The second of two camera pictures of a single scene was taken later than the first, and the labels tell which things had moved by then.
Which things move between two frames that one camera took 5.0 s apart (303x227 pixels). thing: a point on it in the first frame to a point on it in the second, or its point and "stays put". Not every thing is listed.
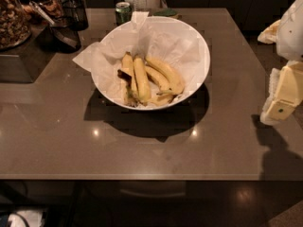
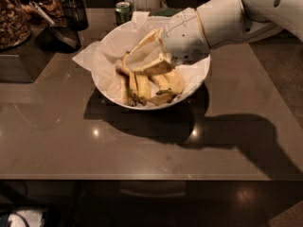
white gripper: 291,32 to 184,37
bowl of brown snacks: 15,26 stays put
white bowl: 149,63 stays put
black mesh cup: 75,15 stays put
